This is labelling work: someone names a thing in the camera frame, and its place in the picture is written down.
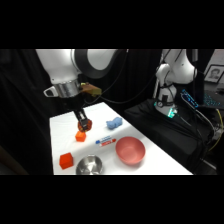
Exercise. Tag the blue crumpled cloth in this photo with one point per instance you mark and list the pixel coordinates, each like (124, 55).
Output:
(114, 123)

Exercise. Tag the black device with blue lights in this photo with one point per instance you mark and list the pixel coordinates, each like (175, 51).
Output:
(190, 98)

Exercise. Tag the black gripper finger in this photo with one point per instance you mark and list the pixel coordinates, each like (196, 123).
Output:
(80, 117)
(87, 120)

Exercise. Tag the small orange cube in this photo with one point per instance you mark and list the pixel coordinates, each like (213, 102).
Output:
(80, 136)

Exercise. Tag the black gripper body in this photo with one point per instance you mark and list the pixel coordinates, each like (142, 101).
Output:
(75, 104)

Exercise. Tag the black cloth-covered robot stand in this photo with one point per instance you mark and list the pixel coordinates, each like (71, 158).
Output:
(156, 130)

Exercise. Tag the red marker pen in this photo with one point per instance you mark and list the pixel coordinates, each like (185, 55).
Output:
(108, 143)

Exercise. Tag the small green light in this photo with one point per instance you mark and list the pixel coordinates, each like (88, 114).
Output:
(171, 113)

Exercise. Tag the wrist camera with yellow label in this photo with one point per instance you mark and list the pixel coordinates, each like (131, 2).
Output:
(90, 89)

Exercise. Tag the framed portrait picture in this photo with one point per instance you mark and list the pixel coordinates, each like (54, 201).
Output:
(214, 73)

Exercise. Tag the blue marker pen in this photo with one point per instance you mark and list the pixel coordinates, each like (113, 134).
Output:
(104, 139)

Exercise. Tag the silver metal bowl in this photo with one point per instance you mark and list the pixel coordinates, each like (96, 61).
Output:
(89, 165)

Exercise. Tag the pink bowl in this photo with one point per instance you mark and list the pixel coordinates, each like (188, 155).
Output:
(130, 150)

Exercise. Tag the large red-orange cube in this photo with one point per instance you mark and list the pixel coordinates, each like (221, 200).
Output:
(66, 160)

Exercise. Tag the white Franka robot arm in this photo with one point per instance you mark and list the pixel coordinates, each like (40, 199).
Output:
(63, 65)

